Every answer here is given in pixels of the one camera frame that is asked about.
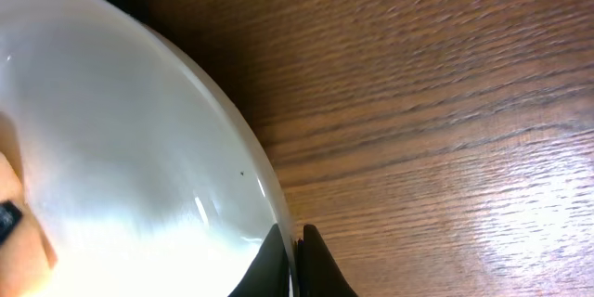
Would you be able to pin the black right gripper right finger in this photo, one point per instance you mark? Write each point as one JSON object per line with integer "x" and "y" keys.
{"x": 318, "y": 273}

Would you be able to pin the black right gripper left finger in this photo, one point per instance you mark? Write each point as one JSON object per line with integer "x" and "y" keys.
{"x": 269, "y": 274}

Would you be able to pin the green yellow sponge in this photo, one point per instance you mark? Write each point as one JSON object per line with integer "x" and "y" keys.
{"x": 27, "y": 258}

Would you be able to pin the large white plate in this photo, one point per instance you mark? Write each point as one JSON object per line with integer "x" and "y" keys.
{"x": 144, "y": 176}

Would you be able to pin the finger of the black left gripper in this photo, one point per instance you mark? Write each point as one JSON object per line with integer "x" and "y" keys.
{"x": 10, "y": 216}

